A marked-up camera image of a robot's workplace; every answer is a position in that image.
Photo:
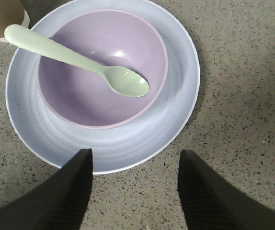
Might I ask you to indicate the mint green plastic spoon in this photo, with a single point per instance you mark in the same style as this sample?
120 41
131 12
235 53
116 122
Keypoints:
120 80

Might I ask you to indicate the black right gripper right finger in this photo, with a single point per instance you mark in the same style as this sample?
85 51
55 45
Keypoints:
209 202

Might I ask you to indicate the lilac plastic bowl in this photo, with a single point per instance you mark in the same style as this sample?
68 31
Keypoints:
111 38

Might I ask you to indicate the brown paper cup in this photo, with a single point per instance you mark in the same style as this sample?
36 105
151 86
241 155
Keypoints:
12 12

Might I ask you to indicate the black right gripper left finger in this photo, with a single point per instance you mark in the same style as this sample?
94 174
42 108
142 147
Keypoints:
59 203

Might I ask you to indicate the light blue plate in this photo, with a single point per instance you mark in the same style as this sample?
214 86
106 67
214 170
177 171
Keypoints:
116 149

